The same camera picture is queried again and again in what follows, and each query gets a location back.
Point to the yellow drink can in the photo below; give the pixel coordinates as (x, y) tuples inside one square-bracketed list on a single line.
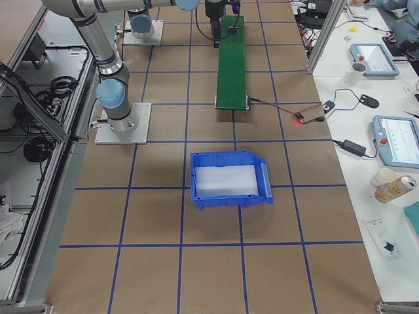
[(395, 189)]

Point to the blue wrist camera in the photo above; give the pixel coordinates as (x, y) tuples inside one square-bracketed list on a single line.
[(235, 5)]

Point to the white mug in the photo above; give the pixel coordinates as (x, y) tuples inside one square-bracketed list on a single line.
[(354, 74)]

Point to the aluminium frame post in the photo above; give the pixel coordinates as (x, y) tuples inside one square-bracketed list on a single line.
[(328, 27)]

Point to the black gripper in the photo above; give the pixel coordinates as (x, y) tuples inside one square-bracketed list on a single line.
[(212, 9)]

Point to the black computer mouse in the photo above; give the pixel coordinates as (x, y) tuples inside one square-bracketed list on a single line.
[(369, 101)]

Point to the blue plastic bin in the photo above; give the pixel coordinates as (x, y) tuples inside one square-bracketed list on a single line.
[(229, 178)]

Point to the teach pendant tablet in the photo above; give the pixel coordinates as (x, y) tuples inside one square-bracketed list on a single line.
[(377, 60), (397, 140)]

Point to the black power adapter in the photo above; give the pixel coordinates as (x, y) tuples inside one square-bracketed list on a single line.
[(353, 148)]

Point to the small red-lit circuit board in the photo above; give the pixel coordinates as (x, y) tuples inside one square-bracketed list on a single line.
[(298, 118)]

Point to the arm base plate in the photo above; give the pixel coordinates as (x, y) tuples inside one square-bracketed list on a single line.
[(130, 130), (152, 38)]

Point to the green conveyor belt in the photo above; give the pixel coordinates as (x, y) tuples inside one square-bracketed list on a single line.
[(231, 91)]

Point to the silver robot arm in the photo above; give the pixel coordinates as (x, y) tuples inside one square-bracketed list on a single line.
[(112, 93), (140, 23)]

